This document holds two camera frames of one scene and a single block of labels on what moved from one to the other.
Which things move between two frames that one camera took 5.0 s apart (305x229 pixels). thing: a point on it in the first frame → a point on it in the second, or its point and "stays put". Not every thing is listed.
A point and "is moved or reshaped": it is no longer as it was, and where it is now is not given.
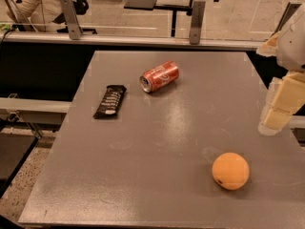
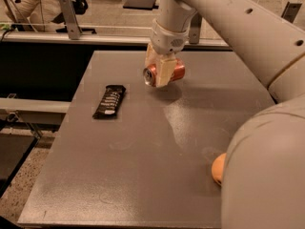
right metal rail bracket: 196,21 stays put
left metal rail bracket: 73,25 stays put
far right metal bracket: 290,10 stays put
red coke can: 159,76 is moved or reshaped
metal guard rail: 158,41 stays put
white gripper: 293,50 → 167,41
